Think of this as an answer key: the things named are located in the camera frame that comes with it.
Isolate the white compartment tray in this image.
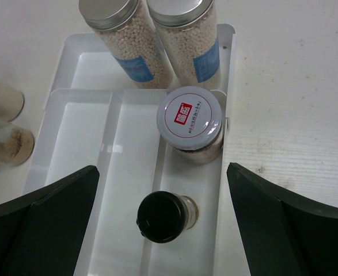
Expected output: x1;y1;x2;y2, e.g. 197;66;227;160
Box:
23;33;222;275

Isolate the small black cap spice bottle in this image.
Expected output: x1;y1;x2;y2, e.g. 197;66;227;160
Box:
136;191;199;244

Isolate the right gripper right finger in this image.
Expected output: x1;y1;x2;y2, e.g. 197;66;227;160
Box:
227;163;338;275

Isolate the pink lid spice jar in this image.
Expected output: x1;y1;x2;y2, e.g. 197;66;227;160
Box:
0;80;24;122

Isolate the tall jar silver lid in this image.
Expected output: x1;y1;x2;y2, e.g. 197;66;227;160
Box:
78;0;173;89
146;0;221;90

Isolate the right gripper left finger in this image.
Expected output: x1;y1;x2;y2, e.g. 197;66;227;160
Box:
0;165;100;275

